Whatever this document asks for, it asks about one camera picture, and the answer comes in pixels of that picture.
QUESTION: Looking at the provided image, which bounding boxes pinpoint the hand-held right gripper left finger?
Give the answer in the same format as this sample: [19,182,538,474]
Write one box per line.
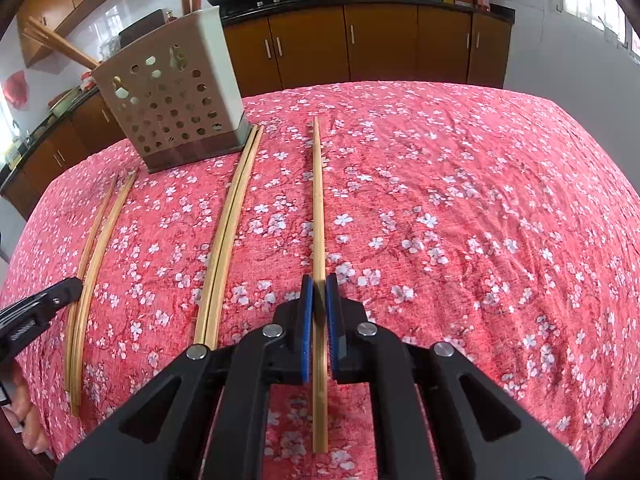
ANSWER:
[54,275,316,480]

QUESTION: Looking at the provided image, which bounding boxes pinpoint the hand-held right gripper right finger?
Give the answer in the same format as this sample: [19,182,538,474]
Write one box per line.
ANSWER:
[325,274,586,480]

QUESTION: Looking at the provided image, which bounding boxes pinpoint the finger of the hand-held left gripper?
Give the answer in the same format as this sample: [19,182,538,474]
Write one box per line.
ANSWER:
[0,277,84,361]

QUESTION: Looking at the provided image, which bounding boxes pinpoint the wooden chopstick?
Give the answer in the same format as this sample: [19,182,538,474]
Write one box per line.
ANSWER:
[192,124,261,348]
[64,174,120,393]
[70,169,139,417]
[205,125,265,352]
[311,116,331,455]

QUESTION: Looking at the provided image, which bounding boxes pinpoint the beige perforated utensil holder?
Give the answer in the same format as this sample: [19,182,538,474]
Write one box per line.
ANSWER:
[91,7,251,175]

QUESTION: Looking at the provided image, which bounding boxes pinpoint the bundle of wooden chopsticks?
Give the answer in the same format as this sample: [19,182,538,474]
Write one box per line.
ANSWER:
[22,0,203,70]

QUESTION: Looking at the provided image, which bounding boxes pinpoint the person's left hand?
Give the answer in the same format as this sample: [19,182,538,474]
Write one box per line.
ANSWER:
[6,362,49,456]

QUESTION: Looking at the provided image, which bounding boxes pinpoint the red floral tablecloth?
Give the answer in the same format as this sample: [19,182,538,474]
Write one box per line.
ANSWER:
[0,80,640,480]

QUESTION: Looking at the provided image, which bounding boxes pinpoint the green basin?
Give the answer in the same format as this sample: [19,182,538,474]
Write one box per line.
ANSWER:
[50,89,83,116]

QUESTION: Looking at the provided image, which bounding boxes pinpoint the brown lower kitchen cabinets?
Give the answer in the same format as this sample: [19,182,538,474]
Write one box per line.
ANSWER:
[0,2,516,221]

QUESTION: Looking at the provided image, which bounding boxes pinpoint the dark cutting board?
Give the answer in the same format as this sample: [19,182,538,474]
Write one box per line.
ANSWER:
[118,8,167,56]

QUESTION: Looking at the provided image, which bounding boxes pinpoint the black kitchen countertop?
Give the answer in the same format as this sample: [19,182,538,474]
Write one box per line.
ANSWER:
[0,0,517,196]

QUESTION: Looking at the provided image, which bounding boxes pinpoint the red plastic bag on wall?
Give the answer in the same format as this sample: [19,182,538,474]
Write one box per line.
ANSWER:
[2,71,28,109]

